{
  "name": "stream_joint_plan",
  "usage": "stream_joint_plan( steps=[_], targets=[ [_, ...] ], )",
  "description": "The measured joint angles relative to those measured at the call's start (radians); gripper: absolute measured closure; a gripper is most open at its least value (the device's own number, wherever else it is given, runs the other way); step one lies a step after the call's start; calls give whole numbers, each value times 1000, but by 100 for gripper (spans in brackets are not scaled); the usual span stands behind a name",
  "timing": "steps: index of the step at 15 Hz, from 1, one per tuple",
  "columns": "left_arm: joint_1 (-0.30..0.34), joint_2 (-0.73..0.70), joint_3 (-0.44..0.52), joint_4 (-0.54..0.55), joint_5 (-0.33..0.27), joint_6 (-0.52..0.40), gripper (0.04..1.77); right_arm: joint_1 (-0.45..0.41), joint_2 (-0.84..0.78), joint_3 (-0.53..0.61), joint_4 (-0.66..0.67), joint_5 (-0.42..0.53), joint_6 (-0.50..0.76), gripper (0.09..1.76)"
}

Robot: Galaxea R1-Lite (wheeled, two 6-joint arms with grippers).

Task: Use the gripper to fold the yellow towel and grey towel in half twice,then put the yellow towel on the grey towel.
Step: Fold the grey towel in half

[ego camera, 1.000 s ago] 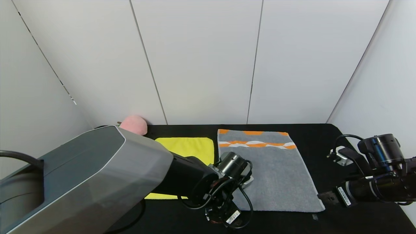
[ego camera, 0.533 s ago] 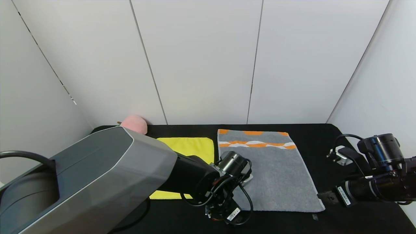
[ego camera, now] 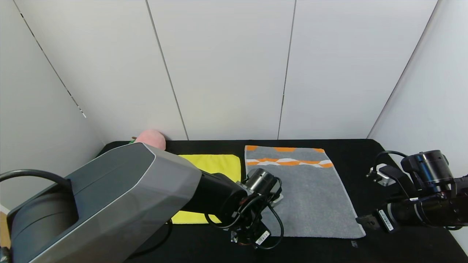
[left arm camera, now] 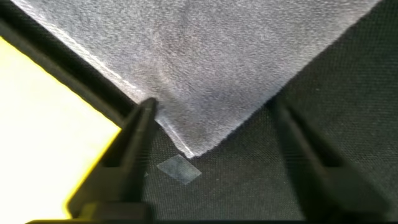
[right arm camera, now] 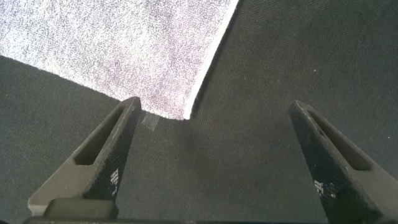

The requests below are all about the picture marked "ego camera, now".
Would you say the pink plush peach toy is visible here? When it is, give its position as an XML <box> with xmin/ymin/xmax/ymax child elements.
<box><xmin>129</xmin><ymin>129</ymin><xmax>167</xmax><ymax>151</ymax></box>

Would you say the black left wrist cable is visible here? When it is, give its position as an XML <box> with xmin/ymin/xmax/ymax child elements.
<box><xmin>204</xmin><ymin>177</ymin><xmax>285</xmax><ymax>251</ymax></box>

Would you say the grey towel with orange pattern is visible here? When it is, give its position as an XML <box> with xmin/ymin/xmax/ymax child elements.
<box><xmin>244</xmin><ymin>145</ymin><xmax>366</xmax><ymax>239</ymax></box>

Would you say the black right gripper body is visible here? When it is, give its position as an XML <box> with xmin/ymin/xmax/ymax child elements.
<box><xmin>373</xmin><ymin>201</ymin><xmax>422</xmax><ymax>234</ymax></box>

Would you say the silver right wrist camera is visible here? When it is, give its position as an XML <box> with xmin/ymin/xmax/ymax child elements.
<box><xmin>369</xmin><ymin>164</ymin><xmax>393</xmax><ymax>187</ymax></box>

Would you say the dark left arm base cable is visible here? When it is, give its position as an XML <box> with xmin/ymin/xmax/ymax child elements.
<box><xmin>126</xmin><ymin>218</ymin><xmax>173</xmax><ymax>260</ymax></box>

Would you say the yellow towel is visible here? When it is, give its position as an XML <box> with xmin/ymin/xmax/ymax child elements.
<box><xmin>171</xmin><ymin>154</ymin><xmax>242</xmax><ymax>224</ymax></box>

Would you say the black fabric table cover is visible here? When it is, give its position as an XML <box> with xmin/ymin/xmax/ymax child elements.
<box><xmin>97</xmin><ymin>139</ymin><xmax>468</xmax><ymax>263</ymax></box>

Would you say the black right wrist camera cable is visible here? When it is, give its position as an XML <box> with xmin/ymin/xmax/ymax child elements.
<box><xmin>367</xmin><ymin>150</ymin><xmax>408</xmax><ymax>179</ymax></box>

